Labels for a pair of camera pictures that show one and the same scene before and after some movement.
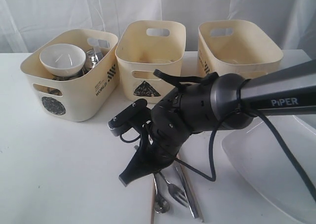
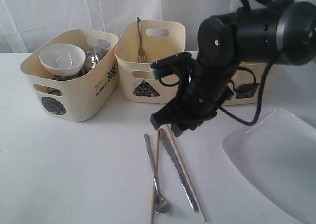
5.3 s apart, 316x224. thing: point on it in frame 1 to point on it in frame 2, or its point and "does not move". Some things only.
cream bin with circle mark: [74, 99] does not move
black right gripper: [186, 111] to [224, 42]
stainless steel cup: [83, 71] does not move
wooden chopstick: [192, 186] does not move
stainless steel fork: [176, 192] to [140, 53]
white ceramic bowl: [63, 59] does not move
